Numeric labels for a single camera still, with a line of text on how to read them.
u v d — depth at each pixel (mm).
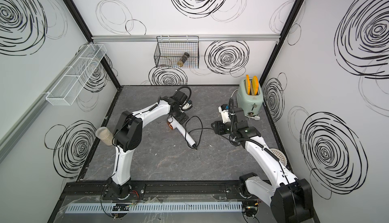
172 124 911
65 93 713
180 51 984
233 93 1154
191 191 757
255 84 928
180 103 789
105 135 840
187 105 893
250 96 942
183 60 907
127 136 539
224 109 721
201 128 962
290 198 381
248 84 917
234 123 615
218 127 709
